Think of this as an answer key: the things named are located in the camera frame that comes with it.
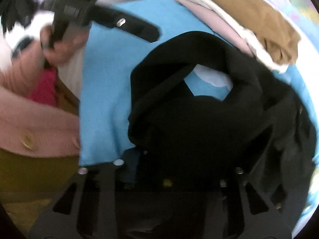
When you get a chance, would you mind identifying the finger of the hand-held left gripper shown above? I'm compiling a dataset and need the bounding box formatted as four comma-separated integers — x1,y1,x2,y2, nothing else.
91,4,161,43

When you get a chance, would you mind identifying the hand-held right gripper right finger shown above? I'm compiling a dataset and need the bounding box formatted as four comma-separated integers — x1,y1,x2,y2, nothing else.
201,167,292,239

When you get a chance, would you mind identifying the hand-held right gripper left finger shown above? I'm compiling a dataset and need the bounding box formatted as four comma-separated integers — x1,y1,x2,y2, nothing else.
30,151,140,239

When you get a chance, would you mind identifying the black garment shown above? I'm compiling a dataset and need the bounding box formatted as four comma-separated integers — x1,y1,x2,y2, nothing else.
127,31,318,205

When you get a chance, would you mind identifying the pile of mustard and cream clothes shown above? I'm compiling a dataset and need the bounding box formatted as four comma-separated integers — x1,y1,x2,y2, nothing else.
177,0,301,64

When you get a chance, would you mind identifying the person's left hand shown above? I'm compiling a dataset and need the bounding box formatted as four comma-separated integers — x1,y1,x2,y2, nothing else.
39,25,89,66

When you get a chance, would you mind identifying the black white patterned cloth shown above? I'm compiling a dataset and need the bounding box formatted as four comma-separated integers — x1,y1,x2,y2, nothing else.
0,0,54,65

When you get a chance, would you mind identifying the blue floral bedsheet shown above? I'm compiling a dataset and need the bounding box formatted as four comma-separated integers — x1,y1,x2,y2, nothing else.
78,0,319,238

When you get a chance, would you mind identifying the magenta garment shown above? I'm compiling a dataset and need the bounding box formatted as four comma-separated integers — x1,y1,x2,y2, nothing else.
29,68,59,108

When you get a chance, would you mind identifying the pale pink garment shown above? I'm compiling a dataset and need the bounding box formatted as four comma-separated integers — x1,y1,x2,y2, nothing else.
178,0,255,56

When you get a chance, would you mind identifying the mustard yellow garment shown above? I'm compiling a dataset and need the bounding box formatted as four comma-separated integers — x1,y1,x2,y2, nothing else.
0,78,84,231

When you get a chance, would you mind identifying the pink knit cardigan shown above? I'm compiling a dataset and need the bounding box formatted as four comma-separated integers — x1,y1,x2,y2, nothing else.
0,87,82,158

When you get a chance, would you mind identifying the cream garment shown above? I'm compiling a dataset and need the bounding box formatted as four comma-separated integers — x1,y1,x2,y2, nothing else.
173,0,290,73

